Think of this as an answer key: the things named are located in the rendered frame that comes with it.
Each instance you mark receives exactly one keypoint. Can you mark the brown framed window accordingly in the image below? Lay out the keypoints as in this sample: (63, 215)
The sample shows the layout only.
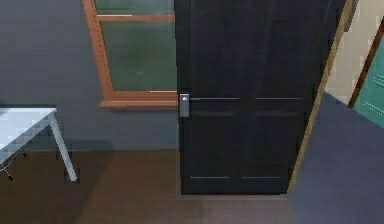
(140, 56)

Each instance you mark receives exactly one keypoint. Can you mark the black panelled room door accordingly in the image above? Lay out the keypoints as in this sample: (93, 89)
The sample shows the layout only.
(246, 100)

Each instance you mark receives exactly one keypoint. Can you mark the teal door with brown frame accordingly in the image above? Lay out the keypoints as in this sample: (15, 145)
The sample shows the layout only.
(371, 86)

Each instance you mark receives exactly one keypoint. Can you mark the white table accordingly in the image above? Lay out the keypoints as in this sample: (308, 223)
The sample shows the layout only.
(23, 126)

